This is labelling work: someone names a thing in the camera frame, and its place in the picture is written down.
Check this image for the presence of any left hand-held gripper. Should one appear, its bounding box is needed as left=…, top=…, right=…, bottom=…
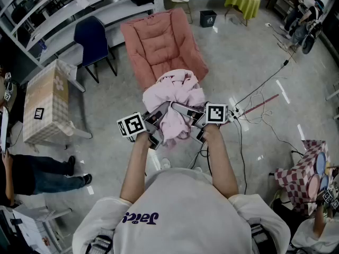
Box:
left=117, top=101, right=171, bottom=150

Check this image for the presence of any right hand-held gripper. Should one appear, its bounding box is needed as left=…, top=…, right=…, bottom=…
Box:
left=172, top=102, right=229, bottom=144

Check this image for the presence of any pink garment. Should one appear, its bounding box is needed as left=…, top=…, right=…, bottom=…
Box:
left=142, top=69, right=207, bottom=149

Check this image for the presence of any pink cushioned lounge chair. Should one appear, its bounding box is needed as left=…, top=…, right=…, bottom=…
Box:
left=120, top=8, right=209, bottom=91

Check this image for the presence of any person's left forearm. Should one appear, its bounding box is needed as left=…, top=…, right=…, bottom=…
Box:
left=119, top=132, right=157, bottom=205

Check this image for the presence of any person's right forearm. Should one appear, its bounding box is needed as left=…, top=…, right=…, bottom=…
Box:
left=203, top=123, right=239, bottom=198

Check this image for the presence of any white power strip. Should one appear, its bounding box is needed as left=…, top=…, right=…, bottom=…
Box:
left=227, top=107, right=243, bottom=123

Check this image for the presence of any dark trash bin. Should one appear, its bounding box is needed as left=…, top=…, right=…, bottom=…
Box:
left=199, top=10, right=218, bottom=28

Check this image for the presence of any blue chair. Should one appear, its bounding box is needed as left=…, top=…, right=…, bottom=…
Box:
left=73, top=15, right=118, bottom=84

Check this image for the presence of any person's white t-shirt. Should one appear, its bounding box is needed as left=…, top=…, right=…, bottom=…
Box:
left=72, top=167, right=291, bottom=254

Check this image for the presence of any white shelving unit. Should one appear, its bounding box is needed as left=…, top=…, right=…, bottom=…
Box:
left=0, top=0, right=165, bottom=75

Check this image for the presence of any green tablecloth table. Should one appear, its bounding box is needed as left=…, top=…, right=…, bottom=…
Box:
left=224, top=0, right=262, bottom=27

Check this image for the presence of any red checkered cloth box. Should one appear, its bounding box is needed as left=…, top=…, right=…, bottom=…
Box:
left=274, top=139, right=332, bottom=216

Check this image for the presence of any pink plate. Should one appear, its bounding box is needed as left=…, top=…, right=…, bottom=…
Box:
left=308, top=174, right=322, bottom=199

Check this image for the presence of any white table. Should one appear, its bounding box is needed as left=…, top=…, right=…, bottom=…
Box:
left=0, top=205, right=74, bottom=254

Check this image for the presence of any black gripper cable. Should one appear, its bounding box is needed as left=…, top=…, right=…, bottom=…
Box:
left=232, top=117, right=247, bottom=195

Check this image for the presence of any white floor cable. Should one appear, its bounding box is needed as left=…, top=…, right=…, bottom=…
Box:
left=238, top=77, right=305, bottom=148

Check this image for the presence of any black floor cable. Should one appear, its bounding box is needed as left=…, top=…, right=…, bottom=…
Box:
left=234, top=59, right=290, bottom=110

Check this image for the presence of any grey harness strap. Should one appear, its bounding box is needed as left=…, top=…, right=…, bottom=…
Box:
left=248, top=217, right=273, bottom=254
left=84, top=228, right=114, bottom=254

